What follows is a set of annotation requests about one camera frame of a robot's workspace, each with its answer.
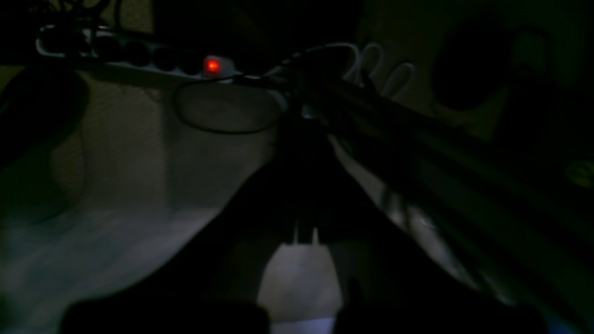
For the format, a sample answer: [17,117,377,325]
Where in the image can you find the black power strip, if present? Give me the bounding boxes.
[35,25,244,88]

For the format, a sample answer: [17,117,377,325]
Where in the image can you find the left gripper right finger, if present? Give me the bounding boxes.
[304,135,548,334]

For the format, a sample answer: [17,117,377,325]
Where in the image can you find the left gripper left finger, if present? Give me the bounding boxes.
[61,135,299,334]

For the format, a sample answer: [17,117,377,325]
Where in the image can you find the grey cable bundle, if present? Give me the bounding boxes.
[174,42,416,135]

